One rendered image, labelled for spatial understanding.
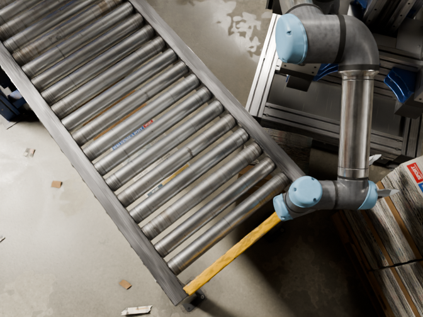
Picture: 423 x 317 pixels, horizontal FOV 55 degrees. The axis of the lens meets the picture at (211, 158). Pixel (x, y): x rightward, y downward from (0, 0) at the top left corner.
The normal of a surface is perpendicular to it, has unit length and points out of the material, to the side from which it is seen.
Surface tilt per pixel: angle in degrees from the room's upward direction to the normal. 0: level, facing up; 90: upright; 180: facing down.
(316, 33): 21
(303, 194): 0
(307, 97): 0
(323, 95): 0
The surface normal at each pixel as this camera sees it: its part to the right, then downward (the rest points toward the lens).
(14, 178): 0.00, -0.33
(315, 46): 0.00, 0.52
